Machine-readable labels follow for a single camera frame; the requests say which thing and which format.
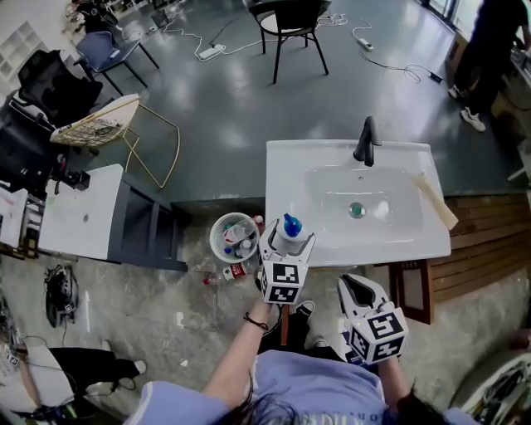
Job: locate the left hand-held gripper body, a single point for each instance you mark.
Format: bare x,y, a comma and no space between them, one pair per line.
284,280

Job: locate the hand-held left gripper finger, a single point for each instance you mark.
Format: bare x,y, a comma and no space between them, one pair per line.
306,251
266,242

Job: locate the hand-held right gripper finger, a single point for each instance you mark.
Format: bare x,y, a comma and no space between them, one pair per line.
379,292
344,296

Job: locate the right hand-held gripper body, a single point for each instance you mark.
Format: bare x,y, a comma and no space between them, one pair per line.
377,334

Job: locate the blue-capped soap bottle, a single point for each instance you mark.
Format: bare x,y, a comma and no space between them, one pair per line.
292,232

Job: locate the person's left forearm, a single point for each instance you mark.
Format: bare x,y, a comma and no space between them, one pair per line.
236,357

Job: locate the person's right forearm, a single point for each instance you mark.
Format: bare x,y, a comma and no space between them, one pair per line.
394,382

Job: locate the white ceramic sink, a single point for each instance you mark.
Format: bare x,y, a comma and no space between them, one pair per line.
290,178

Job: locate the person's left shoe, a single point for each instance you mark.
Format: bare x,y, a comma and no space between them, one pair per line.
306,308

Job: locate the person's shoe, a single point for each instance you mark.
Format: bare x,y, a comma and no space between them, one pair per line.
306,308
319,344

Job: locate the clear bottle red label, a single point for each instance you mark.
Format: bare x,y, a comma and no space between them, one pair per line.
234,272

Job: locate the black wrist band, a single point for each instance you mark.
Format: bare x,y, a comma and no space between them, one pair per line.
257,321

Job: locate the white mesh waste basket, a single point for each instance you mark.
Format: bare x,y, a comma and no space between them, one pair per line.
215,245

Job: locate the person's right shoe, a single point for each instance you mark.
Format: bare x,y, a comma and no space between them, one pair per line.
319,344

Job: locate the person's black trousers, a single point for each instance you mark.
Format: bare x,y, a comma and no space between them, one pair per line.
296,336

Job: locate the person's light blue shirt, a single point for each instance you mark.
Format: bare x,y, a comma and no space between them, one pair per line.
315,386

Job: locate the beige wooden strip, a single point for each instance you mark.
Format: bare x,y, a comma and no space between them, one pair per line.
435,201

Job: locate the wooden slat step platform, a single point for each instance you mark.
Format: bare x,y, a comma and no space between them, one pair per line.
485,245

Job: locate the large white power strip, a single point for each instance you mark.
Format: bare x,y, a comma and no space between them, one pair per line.
211,51

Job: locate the short black faucet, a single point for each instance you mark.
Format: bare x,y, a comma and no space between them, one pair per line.
76,179

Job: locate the small white power strip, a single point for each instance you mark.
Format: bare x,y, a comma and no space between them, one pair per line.
365,44

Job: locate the black power adapter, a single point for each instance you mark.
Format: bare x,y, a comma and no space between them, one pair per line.
435,76

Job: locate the black metal chair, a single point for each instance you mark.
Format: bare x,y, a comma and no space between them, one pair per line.
294,16

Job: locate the cardboard box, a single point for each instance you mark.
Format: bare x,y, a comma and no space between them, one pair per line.
456,52

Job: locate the blue chair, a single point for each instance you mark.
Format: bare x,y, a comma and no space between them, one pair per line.
103,52

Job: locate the black equipment case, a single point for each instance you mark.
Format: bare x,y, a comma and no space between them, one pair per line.
20,153

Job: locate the black mesh office chair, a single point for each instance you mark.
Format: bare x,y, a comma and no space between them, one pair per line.
54,87

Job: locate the white wall shelf unit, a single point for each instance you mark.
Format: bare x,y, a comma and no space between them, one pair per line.
16,50

